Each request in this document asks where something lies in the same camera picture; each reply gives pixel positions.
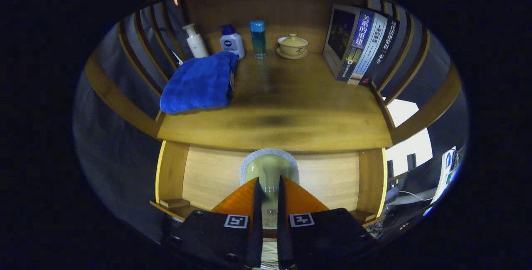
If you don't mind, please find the yellow lidded tea cup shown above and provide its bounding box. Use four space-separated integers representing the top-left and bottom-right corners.
276 34 309 60

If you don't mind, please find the white spine book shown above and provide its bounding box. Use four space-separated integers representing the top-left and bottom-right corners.
348 12 388 86

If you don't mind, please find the white bottle with blue cap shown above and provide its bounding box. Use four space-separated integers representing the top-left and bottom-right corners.
219 25 246 59

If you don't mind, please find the wooden cabinet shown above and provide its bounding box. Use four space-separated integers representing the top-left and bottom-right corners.
83 0 463 146

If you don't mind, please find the white cable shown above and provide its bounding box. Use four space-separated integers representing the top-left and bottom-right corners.
395 190 435 202

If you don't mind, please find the black spine book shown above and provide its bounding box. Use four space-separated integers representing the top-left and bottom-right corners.
360 17 400 86

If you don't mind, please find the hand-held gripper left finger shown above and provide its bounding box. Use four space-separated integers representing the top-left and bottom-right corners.
162 177 263 270

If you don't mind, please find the teal bottle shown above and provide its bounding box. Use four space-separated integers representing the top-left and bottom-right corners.
249 20 267 60

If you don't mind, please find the wooden drawer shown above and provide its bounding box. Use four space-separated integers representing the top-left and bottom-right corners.
150 139 388 239

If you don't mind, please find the wooden countertop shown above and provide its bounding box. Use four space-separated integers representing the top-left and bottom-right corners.
157 50 393 152

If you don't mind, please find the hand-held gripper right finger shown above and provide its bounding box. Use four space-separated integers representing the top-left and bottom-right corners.
277 176 379 270

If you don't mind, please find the blue towel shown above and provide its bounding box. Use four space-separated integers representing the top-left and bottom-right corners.
160 51 239 115

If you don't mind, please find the white low cabinet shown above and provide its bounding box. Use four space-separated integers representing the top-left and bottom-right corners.
382 99 433 179

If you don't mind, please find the blue spine book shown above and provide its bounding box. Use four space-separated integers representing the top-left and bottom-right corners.
323 4 375 82

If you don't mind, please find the white pump bottle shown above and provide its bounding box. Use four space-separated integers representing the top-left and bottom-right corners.
182 23 209 59

